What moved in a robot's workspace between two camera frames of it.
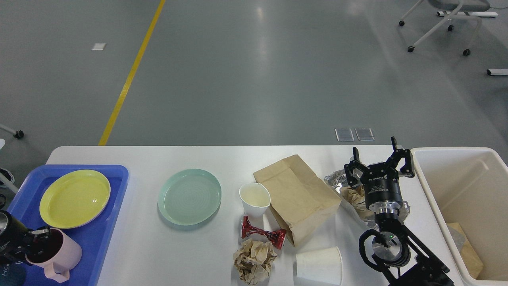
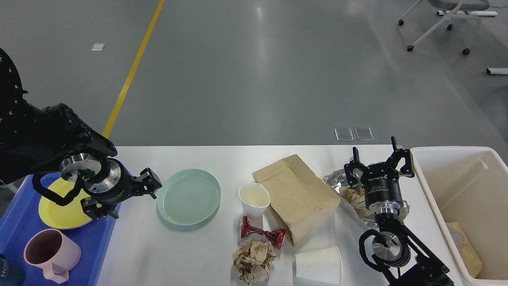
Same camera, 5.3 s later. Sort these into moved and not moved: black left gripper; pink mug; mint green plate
Moved: black left gripper
Not moved: mint green plate; pink mug
